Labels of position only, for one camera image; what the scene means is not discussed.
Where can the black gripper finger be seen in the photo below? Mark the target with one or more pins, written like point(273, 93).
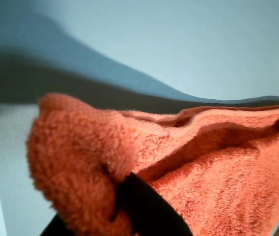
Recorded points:
point(54, 228)
point(151, 214)

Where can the orange terry towel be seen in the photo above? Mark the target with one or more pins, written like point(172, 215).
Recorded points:
point(203, 172)

